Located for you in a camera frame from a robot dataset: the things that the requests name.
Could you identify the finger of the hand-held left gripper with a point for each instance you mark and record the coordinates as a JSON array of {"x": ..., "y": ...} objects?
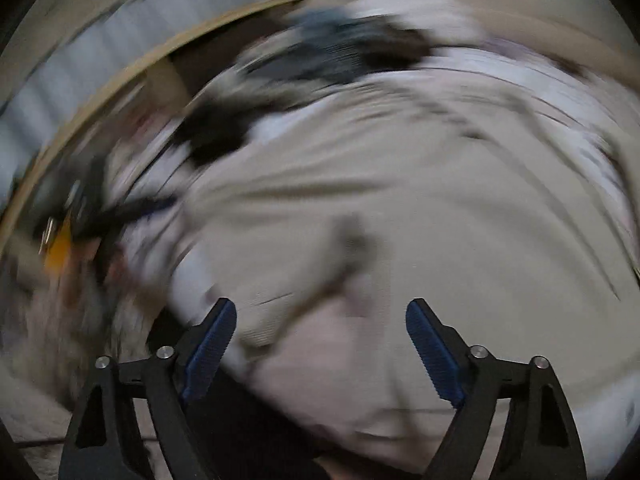
[{"x": 135, "y": 212}]

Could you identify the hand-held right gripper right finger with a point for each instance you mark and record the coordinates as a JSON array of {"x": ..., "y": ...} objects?
[{"x": 432, "y": 355}]

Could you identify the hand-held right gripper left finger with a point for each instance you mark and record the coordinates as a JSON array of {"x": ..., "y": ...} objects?
[{"x": 207, "y": 355}]

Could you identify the beige garment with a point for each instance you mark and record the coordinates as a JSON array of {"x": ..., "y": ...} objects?
[{"x": 400, "y": 210}]

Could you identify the pile of mixed clothes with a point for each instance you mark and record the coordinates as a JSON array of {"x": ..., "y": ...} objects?
[{"x": 500, "y": 65}]

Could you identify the black garment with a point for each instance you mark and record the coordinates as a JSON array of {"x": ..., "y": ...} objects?
[{"x": 215, "y": 130}]

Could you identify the white curtain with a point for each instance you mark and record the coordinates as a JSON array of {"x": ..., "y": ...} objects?
[{"x": 100, "y": 50}]

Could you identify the dark grey garment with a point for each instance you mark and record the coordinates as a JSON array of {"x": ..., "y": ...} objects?
[{"x": 300, "y": 62}]

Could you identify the blue denim jeans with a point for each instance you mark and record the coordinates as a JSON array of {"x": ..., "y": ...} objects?
[{"x": 325, "y": 27}]

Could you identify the dark brown garment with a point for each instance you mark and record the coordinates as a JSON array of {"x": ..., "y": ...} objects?
[{"x": 395, "y": 45}]

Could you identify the beige fluffy blanket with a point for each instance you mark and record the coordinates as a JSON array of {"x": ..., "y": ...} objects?
[{"x": 550, "y": 25}]

